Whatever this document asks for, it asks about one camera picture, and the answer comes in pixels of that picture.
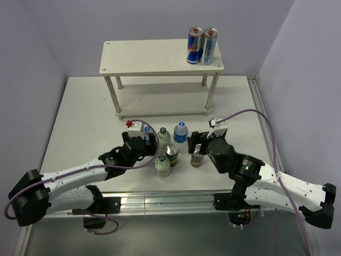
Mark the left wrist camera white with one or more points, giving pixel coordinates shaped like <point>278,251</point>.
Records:
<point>135,129</point>

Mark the green cap glass bottle near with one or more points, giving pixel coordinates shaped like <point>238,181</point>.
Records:
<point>162,166</point>

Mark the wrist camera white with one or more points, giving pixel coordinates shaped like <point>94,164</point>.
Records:
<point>218,129</point>
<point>135,129</point>

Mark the green cap glass bottle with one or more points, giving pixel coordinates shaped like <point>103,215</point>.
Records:
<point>162,166</point>
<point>164,137</point>

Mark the white two-tier shelf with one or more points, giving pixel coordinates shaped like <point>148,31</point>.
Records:
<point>153,78</point>

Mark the Pocari Sweat bottle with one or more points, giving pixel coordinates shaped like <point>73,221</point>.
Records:
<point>147,130</point>
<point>180,133</point>

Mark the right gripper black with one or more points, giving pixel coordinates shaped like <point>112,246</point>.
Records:
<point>197,137</point>

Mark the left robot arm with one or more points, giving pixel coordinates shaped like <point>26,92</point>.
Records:
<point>35,195</point>

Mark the silver Red Bull can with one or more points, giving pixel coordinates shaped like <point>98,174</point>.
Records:
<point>208,45</point>

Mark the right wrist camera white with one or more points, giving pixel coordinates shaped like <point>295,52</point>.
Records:
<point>218,129</point>

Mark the green cap glass bottle far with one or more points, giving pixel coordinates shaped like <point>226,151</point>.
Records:
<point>164,137</point>

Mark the grey coffee can right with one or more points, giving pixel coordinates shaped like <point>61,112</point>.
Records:
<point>196,159</point>

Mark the black coffee can left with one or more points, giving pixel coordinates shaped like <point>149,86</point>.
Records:
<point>171,152</point>

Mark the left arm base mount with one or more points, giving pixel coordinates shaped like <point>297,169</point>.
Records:
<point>97,215</point>

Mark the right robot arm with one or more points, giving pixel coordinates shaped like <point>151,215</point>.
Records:
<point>256,183</point>

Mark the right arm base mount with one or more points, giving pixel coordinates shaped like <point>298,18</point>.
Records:
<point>240,214</point>

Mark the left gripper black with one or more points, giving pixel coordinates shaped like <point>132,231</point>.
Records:
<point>149,150</point>

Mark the blue Red Bull can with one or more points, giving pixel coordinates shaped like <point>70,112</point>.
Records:
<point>194,45</point>

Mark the aluminium front rail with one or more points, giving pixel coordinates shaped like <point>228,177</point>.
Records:
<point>149,223</point>

